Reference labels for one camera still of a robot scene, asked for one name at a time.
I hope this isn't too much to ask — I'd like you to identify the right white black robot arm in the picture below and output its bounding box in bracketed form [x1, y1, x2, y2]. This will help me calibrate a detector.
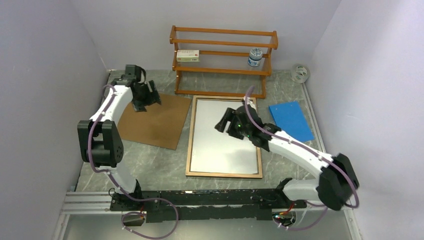
[214, 104, 360, 211]

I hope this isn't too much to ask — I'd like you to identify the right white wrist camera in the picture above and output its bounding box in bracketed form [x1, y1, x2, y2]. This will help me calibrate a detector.
[243, 95, 257, 111]

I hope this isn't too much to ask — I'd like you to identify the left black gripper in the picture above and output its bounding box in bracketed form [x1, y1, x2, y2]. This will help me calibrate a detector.
[131, 80, 161, 113]

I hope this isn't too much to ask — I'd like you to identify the blue white ceramic jar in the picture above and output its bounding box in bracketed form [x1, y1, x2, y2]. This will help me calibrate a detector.
[247, 47, 263, 67]

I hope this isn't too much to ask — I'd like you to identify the white red small box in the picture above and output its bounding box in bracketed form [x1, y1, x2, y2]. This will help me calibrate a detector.
[176, 49, 200, 63]

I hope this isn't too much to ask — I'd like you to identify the brown cardboard backing board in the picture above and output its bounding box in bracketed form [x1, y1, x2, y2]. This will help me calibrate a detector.
[117, 93, 192, 150]

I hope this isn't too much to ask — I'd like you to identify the picture frame black and gold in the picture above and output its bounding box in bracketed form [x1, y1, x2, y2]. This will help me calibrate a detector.
[185, 95, 264, 179]

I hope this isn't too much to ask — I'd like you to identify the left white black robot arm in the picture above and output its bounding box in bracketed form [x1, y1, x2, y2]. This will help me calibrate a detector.
[77, 64, 162, 211]

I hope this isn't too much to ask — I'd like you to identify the blue clipboard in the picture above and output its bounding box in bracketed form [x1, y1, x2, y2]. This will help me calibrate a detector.
[268, 101, 315, 142]

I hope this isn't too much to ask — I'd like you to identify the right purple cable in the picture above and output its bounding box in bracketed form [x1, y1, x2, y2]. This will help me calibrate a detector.
[243, 85, 360, 232]

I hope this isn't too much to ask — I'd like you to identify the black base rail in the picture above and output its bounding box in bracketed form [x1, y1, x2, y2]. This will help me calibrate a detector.
[109, 188, 307, 223]

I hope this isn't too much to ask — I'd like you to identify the white photo paper sheet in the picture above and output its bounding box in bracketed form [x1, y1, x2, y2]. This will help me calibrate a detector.
[190, 99, 259, 175]

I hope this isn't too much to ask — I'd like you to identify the clear tape roll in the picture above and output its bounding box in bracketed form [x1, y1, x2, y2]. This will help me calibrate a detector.
[290, 64, 311, 84]

